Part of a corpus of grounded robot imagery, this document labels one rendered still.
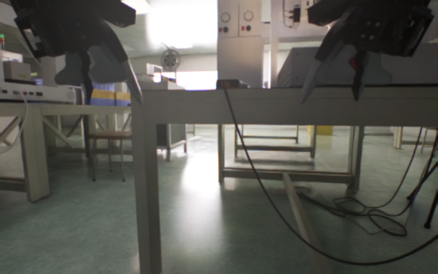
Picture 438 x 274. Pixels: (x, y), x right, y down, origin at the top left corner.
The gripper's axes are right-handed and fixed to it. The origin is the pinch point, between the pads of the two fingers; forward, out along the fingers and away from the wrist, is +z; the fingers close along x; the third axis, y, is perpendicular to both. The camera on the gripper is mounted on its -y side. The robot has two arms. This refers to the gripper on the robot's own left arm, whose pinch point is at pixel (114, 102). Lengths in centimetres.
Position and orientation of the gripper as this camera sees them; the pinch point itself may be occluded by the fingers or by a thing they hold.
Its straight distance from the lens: 42.1
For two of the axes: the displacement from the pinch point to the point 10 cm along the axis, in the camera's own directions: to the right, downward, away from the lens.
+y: -5.1, 5.0, -7.0
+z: 1.8, 8.6, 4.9
